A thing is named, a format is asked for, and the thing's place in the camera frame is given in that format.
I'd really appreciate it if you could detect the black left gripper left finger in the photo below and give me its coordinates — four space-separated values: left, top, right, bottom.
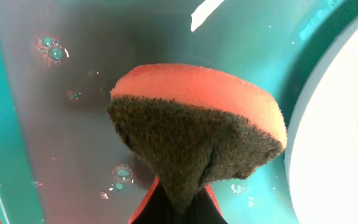
131 182 172 224

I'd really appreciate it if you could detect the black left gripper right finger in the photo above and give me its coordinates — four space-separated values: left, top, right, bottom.
194 187 227 224

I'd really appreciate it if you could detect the green and orange sponge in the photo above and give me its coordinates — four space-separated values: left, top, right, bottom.
107 63 287 223

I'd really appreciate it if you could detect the light blue plate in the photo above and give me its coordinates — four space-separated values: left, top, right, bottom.
285 1 358 224

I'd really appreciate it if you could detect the teal plastic tray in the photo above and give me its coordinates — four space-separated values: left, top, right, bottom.
0 0 358 223

